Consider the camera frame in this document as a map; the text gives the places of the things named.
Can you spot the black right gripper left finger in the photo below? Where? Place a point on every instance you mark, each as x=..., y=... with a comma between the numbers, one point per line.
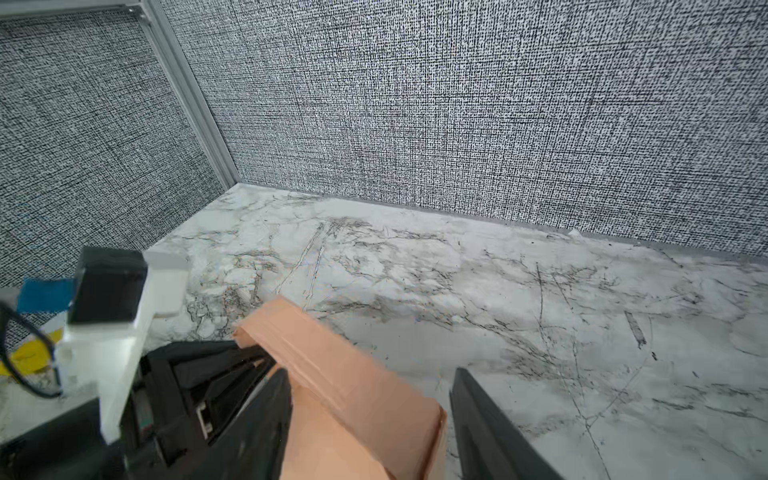
x=254, y=445

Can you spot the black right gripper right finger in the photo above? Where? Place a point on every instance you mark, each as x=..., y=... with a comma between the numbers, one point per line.
x=489, y=445

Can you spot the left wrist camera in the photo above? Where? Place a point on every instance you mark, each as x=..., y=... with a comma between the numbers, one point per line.
x=106, y=312

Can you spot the aluminium corner frame post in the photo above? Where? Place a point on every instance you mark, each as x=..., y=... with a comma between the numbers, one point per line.
x=168, y=51

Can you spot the yellow toy shovel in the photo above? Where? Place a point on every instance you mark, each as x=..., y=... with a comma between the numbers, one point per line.
x=29, y=355

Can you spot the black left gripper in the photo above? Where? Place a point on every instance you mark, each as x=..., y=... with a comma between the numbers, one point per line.
x=183, y=398

